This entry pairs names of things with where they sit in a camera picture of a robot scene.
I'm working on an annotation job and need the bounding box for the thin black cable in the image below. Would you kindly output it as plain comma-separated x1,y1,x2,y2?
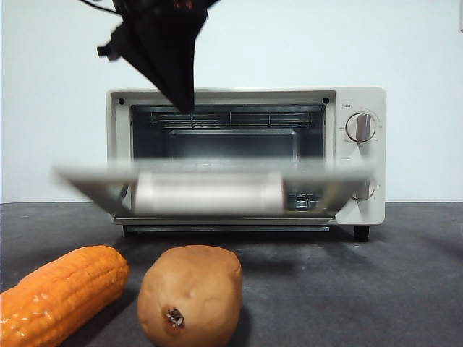
80,0,117,16

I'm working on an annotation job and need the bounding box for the glass oven door with handle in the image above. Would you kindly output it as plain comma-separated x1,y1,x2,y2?
52,158,379,220

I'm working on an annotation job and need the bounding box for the cream toaster oven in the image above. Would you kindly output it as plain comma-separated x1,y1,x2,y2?
105,85,387,242

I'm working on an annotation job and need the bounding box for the orange corn cob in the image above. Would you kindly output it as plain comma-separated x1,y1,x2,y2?
0,244,130,347

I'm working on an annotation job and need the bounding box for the cream oven knob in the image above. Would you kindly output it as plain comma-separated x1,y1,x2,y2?
352,179,376,202
345,112,377,142

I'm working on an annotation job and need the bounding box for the brown potato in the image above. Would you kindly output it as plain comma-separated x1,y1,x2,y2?
137,244,242,347

